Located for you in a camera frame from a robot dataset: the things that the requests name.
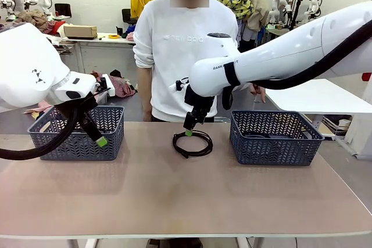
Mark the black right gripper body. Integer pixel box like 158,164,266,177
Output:
184,85,217,123

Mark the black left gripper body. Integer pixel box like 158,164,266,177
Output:
56,94,98,124

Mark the person's right forearm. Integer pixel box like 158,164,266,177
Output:
136,66,154,113

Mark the person's left hand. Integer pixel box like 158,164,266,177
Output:
249,82,267,104

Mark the grey perforated plastic basket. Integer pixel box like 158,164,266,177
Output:
229,110,326,167
27,105,125,161

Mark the red plaid cloth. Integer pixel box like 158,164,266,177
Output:
92,70,137,98

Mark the pink fabric pile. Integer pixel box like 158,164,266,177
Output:
23,99,56,115

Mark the white workbench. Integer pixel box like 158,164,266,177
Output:
59,33,137,74

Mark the person in white sweater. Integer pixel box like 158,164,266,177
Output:
132,0,239,123

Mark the brown cardboard box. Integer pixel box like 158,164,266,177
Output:
63,25,98,39

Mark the black office chair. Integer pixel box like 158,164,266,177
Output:
121,8,137,25
54,3,72,18

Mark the brown cloth pile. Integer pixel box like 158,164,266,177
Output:
14,9,49,26

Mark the white table leg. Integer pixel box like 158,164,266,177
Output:
66,238,97,248
237,236,264,248

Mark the mannequin in beige jacket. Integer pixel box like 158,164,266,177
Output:
246,0,271,33

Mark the black base under table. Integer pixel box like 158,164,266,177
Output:
146,239,203,248

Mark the black tripod stand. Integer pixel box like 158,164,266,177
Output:
286,0,305,31

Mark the white draped cover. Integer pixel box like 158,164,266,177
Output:
344,118,372,160

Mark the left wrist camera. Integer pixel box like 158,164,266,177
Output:
92,76,113,95

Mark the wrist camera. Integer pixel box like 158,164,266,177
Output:
92,76,113,95
168,77,190,94

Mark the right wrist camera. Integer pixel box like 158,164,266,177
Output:
168,77,190,94

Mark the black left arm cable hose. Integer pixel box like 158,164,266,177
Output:
0,87,112,161

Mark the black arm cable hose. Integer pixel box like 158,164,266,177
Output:
0,87,112,161
221,18,372,112

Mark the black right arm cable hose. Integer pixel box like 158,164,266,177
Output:
221,18,372,112

